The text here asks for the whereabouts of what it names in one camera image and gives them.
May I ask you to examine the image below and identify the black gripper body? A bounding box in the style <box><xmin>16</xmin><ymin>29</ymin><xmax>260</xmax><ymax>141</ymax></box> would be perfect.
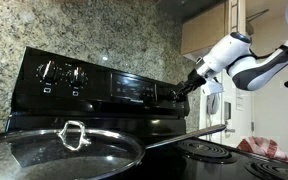
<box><xmin>183</xmin><ymin>68</ymin><xmax>207</xmax><ymax>92</ymax></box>

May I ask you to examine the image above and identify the large black stove knob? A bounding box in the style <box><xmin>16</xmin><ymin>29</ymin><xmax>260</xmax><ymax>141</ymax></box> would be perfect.
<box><xmin>67</xmin><ymin>66</ymin><xmax>88</xmax><ymax>88</ymax></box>
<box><xmin>38</xmin><ymin>60</ymin><xmax>62</xmax><ymax>84</ymax></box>

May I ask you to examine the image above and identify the steel frying pan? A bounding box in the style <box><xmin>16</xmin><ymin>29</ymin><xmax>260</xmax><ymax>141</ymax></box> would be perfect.
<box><xmin>0</xmin><ymin>123</ymin><xmax>227</xmax><ymax>180</ymax></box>

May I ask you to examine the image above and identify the grey door lock plate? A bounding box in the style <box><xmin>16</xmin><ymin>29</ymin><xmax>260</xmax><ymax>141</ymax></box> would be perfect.
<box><xmin>224</xmin><ymin>101</ymin><xmax>232</xmax><ymax>121</ymax></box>

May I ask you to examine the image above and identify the stove digital display window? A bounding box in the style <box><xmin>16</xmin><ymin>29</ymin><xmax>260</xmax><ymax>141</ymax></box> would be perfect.
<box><xmin>111</xmin><ymin>73</ymin><xmax>158</xmax><ymax>101</ymax></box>

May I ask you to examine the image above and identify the white paper notice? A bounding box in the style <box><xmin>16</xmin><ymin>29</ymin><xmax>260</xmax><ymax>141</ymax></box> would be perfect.
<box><xmin>235</xmin><ymin>89</ymin><xmax>245</xmax><ymax>112</ymax></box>

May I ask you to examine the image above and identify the black coil burner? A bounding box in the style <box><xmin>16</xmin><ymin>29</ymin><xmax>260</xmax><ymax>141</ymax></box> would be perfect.
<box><xmin>245</xmin><ymin>160</ymin><xmax>288</xmax><ymax>180</ymax></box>
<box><xmin>177</xmin><ymin>139</ymin><xmax>238</xmax><ymax>165</ymax></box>

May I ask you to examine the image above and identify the white door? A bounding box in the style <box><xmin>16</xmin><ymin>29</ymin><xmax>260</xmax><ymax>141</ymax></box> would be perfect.
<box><xmin>221</xmin><ymin>71</ymin><xmax>253</xmax><ymax>149</ymax></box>

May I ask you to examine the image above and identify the black electric stove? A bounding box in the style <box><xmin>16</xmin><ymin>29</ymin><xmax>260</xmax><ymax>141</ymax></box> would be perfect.
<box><xmin>0</xmin><ymin>46</ymin><xmax>288</xmax><ymax>180</ymax></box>

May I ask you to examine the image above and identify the red white checkered cloth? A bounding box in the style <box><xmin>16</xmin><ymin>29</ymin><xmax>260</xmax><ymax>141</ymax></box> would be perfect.
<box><xmin>236</xmin><ymin>136</ymin><xmax>288</xmax><ymax>163</ymax></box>

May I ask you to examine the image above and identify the metal door closer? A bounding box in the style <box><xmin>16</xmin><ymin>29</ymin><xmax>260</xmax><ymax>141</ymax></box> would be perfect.
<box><xmin>245</xmin><ymin>9</ymin><xmax>270</xmax><ymax>36</ymax></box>

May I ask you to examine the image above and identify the glass pan lid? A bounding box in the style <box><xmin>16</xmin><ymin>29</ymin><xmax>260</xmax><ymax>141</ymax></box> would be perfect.
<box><xmin>0</xmin><ymin>119</ymin><xmax>147</xmax><ymax>180</ymax></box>

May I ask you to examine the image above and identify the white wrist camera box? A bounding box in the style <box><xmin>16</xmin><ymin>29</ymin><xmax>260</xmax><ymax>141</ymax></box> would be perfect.
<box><xmin>201</xmin><ymin>79</ymin><xmax>225</xmax><ymax>96</ymax></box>

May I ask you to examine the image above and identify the grey wall phone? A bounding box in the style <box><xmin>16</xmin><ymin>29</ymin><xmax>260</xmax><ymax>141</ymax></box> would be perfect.
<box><xmin>205</xmin><ymin>93</ymin><xmax>222</xmax><ymax>134</ymax></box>

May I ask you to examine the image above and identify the light wood wall cabinet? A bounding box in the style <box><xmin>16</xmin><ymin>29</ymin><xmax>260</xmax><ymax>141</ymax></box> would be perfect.
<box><xmin>180</xmin><ymin>0</ymin><xmax>247</xmax><ymax>63</ymax></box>

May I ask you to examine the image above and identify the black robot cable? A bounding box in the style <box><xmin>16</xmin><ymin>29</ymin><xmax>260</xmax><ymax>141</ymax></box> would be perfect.
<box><xmin>250</xmin><ymin>46</ymin><xmax>287</xmax><ymax>61</ymax></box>

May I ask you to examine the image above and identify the metal cabinet bar handle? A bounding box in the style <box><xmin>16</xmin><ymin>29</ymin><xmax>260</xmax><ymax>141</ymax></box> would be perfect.
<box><xmin>231</xmin><ymin>0</ymin><xmax>240</xmax><ymax>34</ymax></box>

